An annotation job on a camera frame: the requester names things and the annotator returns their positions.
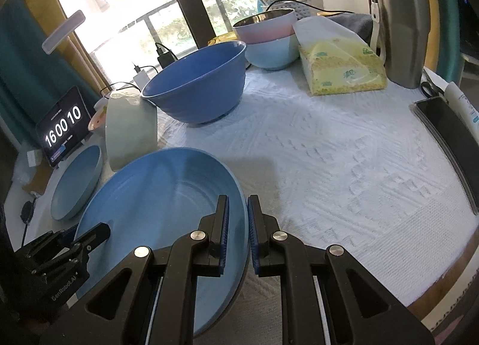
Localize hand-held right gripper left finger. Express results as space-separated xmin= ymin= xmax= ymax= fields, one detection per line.
xmin=39 ymin=194 xmax=231 ymax=345

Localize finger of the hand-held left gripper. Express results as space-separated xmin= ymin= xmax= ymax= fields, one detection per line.
xmin=72 ymin=221 xmax=112 ymax=256

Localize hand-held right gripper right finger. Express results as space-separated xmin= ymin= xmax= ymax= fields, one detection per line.
xmin=247 ymin=194 xmax=436 ymax=345

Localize small grey-blue plate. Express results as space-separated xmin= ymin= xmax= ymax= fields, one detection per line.
xmin=50 ymin=145 xmax=103 ymax=222

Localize large light blue plate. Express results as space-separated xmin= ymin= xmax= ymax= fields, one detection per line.
xmin=74 ymin=147 xmax=251 ymax=338

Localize pale green bowl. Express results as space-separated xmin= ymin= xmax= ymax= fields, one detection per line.
xmin=105 ymin=90 xmax=158 ymax=173

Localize strawberry print bowl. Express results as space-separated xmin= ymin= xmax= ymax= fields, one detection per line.
xmin=88 ymin=100 xmax=109 ymax=131

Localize dark blue bowl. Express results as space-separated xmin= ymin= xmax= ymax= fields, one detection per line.
xmin=141 ymin=40 xmax=248 ymax=125

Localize brown cardboard box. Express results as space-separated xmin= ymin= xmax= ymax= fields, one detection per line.
xmin=22 ymin=175 xmax=57 ymax=198

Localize small white box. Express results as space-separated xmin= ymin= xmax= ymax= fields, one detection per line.
xmin=26 ymin=150 xmax=46 ymax=171

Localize tablet with clock display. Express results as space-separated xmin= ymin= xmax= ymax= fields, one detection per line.
xmin=35 ymin=85 xmax=91 ymax=168

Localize white charger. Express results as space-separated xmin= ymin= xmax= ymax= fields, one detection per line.
xmin=133 ymin=62 xmax=150 ymax=87

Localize light blue bowl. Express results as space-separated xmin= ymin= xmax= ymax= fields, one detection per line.
xmin=245 ymin=32 xmax=300 ymax=71

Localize teal curtain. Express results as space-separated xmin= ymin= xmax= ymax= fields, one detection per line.
xmin=0 ymin=0 xmax=49 ymax=143
xmin=436 ymin=0 xmax=465 ymax=72

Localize black charger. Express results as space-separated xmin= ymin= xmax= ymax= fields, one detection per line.
xmin=155 ymin=43 xmax=178 ymax=69

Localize yellow tissue pack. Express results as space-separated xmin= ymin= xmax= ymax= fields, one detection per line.
xmin=293 ymin=16 xmax=388 ymax=96

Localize yellow wipes pack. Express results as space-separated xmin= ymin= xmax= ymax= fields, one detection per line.
xmin=207 ymin=32 xmax=240 ymax=46

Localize pink steel-lined bowl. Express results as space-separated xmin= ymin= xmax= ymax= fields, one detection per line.
xmin=233 ymin=8 xmax=297 ymax=45

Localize white desk lamp head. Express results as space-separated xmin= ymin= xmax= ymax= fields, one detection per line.
xmin=42 ymin=10 xmax=86 ymax=55

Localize black phone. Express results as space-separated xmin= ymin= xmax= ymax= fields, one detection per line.
xmin=413 ymin=97 xmax=479 ymax=216

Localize black balcony railing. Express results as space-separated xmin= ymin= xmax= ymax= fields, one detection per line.
xmin=90 ymin=0 xmax=300 ymax=69

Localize black scissors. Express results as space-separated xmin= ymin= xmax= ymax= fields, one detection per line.
xmin=420 ymin=68 xmax=446 ymax=99

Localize white basket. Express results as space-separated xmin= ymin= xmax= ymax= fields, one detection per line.
xmin=264 ymin=0 xmax=313 ymax=18

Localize dark grey cloth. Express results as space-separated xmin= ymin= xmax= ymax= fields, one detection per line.
xmin=329 ymin=12 xmax=375 ymax=44

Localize white tube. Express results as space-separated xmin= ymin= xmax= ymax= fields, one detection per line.
xmin=443 ymin=82 xmax=479 ymax=125

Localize black monitor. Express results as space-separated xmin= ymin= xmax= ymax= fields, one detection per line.
xmin=460 ymin=0 xmax=479 ymax=57

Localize black round cable device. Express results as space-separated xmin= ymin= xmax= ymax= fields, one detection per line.
xmin=20 ymin=201 xmax=35 ymax=224

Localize black tablet charging cable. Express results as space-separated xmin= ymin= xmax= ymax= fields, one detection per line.
xmin=99 ymin=62 xmax=150 ymax=98

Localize black cable over basket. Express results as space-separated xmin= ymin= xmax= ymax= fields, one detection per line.
xmin=295 ymin=0 xmax=375 ymax=16

